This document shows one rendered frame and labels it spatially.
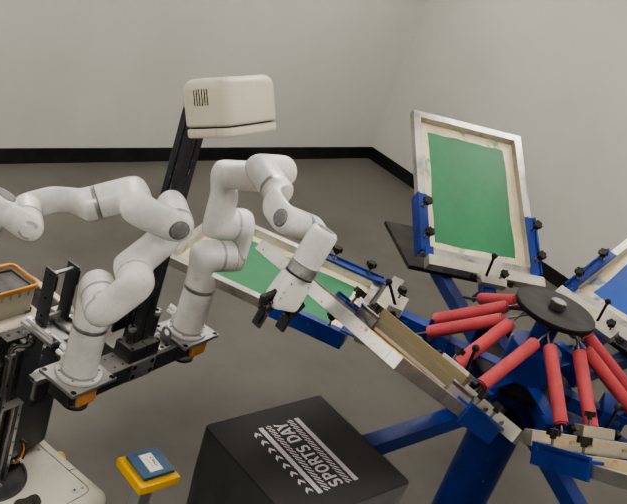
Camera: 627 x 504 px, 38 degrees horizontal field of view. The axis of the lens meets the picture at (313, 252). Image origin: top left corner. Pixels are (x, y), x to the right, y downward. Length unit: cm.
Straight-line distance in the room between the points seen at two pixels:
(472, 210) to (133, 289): 229
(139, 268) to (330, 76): 555
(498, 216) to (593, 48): 309
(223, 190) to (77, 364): 62
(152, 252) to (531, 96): 543
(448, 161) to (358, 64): 362
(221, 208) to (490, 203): 197
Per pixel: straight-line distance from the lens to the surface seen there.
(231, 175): 255
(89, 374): 254
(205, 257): 269
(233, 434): 283
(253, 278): 367
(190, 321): 281
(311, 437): 293
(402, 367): 230
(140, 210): 222
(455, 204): 424
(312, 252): 224
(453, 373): 286
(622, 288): 432
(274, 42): 719
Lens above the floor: 266
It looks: 25 degrees down
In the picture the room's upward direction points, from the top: 19 degrees clockwise
